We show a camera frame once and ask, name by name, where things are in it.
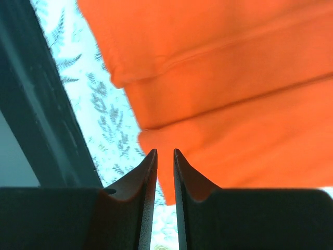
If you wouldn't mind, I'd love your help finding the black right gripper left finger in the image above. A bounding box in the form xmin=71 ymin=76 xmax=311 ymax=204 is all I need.
xmin=1 ymin=149 xmax=158 ymax=249

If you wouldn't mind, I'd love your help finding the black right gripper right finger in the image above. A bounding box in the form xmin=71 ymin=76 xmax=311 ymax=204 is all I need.
xmin=174 ymin=149 xmax=332 ymax=249

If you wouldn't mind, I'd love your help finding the orange t shirt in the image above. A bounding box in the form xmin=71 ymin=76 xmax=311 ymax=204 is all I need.
xmin=78 ymin=1 xmax=332 ymax=205

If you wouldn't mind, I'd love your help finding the black front table strip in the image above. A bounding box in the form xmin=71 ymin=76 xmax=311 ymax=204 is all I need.
xmin=1 ymin=1 xmax=102 ymax=188

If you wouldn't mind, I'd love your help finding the floral table mat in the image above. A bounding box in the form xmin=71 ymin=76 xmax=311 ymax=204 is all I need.
xmin=30 ymin=0 xmax=333 ymax=250

